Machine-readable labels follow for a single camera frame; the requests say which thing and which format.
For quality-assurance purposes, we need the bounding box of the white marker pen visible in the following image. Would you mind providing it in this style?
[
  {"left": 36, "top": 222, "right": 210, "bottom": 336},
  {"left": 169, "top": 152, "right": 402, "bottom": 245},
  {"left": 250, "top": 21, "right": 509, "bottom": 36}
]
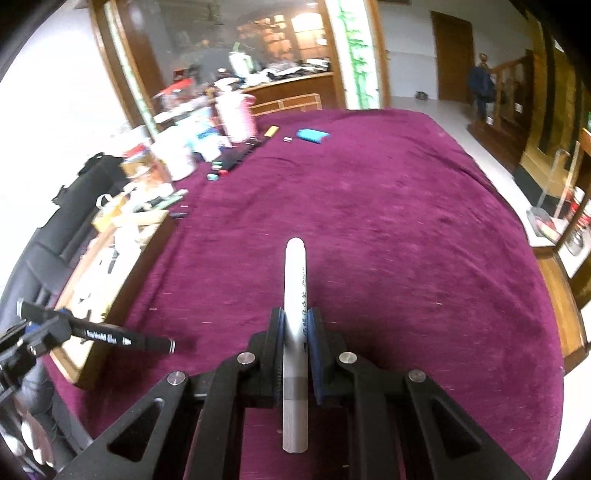
[{"left": 281, "top": 238, "right": 308, "bottom": 454}]

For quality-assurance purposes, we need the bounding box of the black marker grey end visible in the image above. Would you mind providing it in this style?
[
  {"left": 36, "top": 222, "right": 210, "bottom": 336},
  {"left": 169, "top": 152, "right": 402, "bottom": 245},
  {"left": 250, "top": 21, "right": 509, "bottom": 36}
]
[{"left": 16, "top": 299, "right": 176, "bottom": 354}]

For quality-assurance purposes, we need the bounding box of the purple tablecloth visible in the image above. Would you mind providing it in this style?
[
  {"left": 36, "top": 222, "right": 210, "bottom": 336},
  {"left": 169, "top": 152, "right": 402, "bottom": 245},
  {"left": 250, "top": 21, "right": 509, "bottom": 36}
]
[{"left": 50, "top": 110, "right": 563, "bottom": 479}]

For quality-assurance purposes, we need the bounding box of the cardboard tray box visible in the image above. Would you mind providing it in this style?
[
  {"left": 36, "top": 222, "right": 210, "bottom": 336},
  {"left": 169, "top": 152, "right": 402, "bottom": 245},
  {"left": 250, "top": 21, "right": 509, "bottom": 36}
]
[{"left": 50, "top": 210, "right": 176, "bottom": 390}]

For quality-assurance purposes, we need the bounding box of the red cap black marker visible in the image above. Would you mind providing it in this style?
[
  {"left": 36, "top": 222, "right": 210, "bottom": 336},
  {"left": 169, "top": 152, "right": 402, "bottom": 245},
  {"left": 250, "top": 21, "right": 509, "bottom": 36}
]
[{"left": 213, "top": 143, "right": 259, "bottom": 176}]

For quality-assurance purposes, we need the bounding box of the blue lighter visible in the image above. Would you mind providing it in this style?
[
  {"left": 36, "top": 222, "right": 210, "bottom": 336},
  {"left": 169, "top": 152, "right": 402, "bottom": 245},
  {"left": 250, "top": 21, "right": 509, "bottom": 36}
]
[{"left": 297, "top": 128, "right": 329, "bottom": 144}]

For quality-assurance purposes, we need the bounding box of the blue cap black marker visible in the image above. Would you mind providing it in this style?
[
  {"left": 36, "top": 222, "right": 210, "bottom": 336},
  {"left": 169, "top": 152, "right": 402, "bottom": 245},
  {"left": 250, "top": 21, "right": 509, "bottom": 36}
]
[{"left": 206, "top": 148, "right": 249, "bottom": 181}]

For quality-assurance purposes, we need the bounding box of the clear jar orange label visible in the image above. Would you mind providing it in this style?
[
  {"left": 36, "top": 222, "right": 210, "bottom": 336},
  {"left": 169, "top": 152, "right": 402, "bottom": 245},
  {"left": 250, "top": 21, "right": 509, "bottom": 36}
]
[{"left": 120, "top": 143, "right": 172, "bottom": 193}]

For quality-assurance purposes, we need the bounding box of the white tub container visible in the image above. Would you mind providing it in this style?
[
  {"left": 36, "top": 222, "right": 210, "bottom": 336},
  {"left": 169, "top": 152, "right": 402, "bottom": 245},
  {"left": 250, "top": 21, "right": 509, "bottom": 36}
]
[{"left": 150, "top": 126, "right": 197, "bottom": 181}]

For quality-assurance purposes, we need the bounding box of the pink knitted thermos bottle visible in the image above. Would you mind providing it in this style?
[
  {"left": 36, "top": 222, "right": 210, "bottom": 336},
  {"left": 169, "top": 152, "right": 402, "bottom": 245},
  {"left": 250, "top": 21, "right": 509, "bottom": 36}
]
[{"left": 213, "top": 78, "right": 256, "bottom": 143}]

